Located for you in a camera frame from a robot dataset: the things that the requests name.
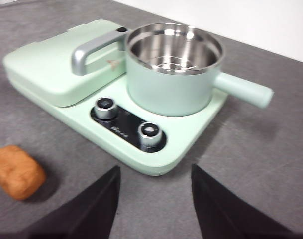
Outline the mint green griddle cover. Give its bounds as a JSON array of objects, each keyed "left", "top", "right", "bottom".
[{"left": 2, "top": 19, "right": 129, "bottom": 108}]

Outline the brown potato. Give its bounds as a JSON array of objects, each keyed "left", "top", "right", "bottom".
[{"left": 0, "top": 145, "right": 47, "bottom": 201}]

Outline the silver control knob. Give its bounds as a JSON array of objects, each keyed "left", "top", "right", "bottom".
[
  {"left": 94, "top": 97, "right": 119, "bottom": 120},
  {"left": 137, "top": 121, "right": 163, "bottom": 148}
]

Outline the mint green pot with handle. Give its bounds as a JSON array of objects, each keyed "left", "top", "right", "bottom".
[{"left": 125, "top": 22, "right": 274, "bottom": 117}]

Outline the mint green breakfast machine base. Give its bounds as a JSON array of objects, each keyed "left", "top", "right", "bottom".
[{"left": 3, "top": 82, "right": 228, "bottom": 177}]

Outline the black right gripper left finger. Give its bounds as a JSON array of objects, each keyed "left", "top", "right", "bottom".
[{"left": 19, "top": 165, "right": 121, "bottom": 239}]

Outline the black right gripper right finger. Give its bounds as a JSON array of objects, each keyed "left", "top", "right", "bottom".
[{"left": 191, "top": 163, "right": 294, "bottom": 239}]

